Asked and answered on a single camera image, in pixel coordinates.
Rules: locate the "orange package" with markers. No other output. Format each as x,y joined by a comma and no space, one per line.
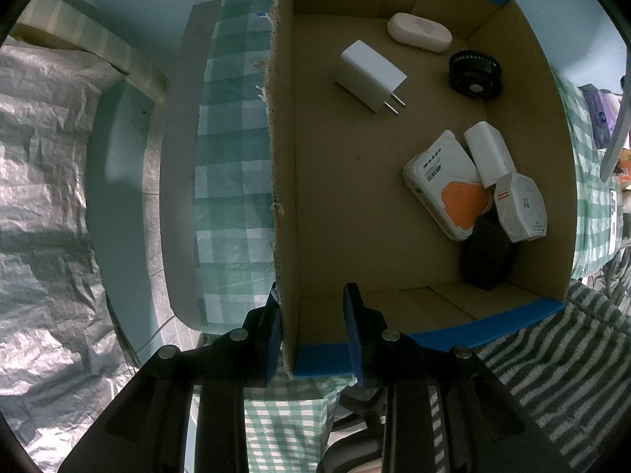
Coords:
623,169

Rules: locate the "white octagonal charger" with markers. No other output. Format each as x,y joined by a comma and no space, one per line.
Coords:
520,207

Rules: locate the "blue cardboard box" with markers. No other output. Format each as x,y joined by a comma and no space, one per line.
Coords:
343,213

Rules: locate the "purple tissue pack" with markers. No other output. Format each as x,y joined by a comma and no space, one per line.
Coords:
603,107

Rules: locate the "large white charger block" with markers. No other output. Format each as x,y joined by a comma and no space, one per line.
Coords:
490,153

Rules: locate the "black round silver-bottom device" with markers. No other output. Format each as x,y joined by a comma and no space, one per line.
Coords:
476,75

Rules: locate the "silver crinkled foil sheet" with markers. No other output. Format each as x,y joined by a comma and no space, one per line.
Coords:
63,354

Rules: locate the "long white curved bar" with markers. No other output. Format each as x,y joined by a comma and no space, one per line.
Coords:
620,134

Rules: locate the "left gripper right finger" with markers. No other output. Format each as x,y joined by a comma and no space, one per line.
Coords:
486,429

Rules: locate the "white orange power adapter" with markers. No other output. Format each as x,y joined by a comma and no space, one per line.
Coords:
446,181

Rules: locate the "small white usb charger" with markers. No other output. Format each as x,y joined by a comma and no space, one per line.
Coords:
370,77

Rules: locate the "beige striped cushion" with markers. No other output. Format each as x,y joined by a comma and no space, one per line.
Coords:
56,24

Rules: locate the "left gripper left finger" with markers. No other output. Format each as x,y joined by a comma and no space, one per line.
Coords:
144,429

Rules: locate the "grey striped towel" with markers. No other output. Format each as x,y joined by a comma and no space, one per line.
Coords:
570,373

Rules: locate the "white oval case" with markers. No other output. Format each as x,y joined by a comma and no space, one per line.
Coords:
419,32

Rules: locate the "green checkered tablecloth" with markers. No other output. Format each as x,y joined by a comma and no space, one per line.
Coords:
288,423

